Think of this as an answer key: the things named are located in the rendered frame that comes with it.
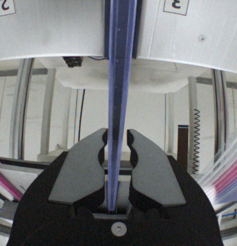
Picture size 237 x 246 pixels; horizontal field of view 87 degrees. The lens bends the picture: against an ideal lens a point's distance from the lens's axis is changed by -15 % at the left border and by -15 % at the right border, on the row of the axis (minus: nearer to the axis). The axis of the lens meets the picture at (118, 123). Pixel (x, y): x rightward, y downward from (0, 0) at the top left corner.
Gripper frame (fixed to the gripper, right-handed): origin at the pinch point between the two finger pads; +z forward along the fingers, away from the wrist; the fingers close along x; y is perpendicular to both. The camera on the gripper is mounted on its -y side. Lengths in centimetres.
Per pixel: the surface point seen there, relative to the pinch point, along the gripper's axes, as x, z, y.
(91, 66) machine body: -11, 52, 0
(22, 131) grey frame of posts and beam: -32.9, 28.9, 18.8
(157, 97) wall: 57, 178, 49
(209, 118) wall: 138, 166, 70
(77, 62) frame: -13.3, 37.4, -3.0
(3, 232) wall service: -153, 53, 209
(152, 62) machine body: 13.4, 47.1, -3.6
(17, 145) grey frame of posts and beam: -32.6, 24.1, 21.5
